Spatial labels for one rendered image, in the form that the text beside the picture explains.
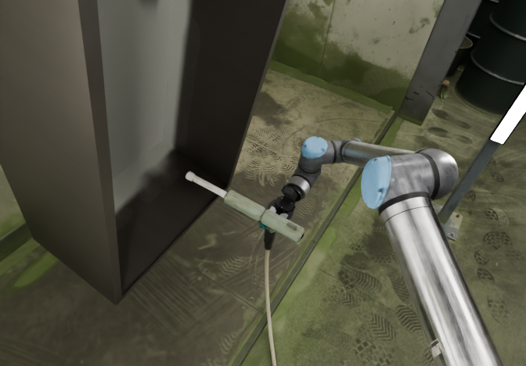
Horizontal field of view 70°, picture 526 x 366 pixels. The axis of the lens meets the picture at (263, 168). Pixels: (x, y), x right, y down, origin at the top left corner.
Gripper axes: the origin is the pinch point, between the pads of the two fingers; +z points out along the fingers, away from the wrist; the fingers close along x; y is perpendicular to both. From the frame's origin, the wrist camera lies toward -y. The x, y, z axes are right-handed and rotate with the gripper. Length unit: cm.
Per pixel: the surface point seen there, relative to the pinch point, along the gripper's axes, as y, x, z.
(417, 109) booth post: 47, -29, -169
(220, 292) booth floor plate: 47, 11, 13
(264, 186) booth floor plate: 52, 26, -52
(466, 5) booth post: -25, -26, -173
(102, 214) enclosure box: -48, 19, 45
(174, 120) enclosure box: -12, 52, -14
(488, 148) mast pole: -2, -62, -88
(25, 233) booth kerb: 44, 100, 38
